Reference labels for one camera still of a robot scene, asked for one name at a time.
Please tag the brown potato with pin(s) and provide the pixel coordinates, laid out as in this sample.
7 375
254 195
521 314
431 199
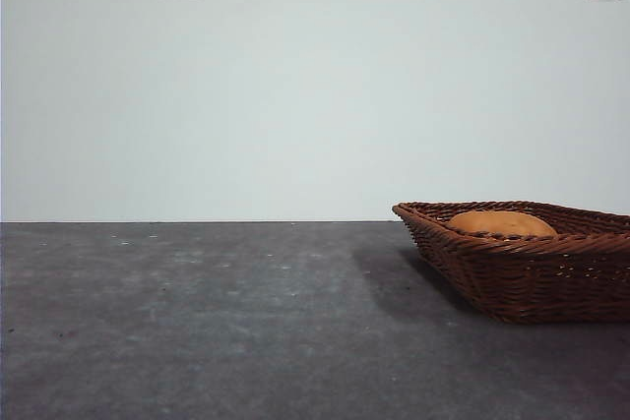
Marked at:
502 223

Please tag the brown wicker basket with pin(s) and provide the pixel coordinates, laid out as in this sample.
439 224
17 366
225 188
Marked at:
531 277

